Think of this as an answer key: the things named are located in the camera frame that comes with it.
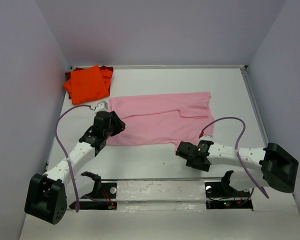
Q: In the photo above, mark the pink t shirt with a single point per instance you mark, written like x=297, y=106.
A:
x=161, y=118

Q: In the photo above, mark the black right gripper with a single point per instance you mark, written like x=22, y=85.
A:
x=205, y=167

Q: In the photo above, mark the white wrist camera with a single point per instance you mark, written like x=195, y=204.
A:
x=203, y=136
x=100, y=106

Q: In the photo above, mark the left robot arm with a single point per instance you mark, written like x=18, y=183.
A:
x=51, y=193

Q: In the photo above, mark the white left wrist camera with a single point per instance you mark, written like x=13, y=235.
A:
x=100, y=106

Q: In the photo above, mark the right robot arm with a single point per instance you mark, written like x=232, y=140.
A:
x=270, y=166

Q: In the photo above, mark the orange folded t shirt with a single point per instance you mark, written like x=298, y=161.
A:
x=86, y=83

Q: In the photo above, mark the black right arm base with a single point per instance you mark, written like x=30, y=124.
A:
x=220, y=195

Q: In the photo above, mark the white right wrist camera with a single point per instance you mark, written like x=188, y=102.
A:
x=203, y=136

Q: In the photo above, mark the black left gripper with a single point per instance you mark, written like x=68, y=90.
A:
x=119, y=125

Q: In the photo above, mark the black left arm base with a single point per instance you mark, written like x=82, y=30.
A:
x=94, y=193

